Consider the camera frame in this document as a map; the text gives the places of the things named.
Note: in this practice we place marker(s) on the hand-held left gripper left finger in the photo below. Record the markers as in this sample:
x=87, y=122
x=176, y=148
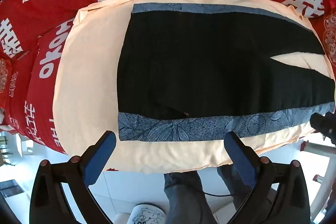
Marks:
x=101, y=158

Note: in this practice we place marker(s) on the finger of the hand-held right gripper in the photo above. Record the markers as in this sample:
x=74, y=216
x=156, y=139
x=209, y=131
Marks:
x=321, y=123

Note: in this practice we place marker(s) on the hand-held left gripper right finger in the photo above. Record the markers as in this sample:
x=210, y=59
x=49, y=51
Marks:
x=240, y=158

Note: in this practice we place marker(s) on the black pants blue patterned trim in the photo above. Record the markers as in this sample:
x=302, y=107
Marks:
x=197, y=61

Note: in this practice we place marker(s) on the white metal rack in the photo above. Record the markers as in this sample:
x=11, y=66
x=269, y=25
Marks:
x=324, y=182

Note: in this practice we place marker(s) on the person's left leg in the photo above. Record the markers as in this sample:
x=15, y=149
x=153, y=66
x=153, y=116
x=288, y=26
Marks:
x=183, y=197

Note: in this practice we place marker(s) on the white cartoon print slipper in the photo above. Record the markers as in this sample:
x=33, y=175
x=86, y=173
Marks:
x=148, y=214

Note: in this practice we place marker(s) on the white furniture piece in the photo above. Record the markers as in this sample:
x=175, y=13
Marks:
x=21, y=146

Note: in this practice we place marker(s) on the red patterned pillow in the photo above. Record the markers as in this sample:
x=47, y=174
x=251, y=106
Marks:
x=330, y=37
x=5, y=77

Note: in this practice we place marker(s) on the cream bed sheet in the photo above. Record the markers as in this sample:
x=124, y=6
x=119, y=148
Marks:
x=86, y=69

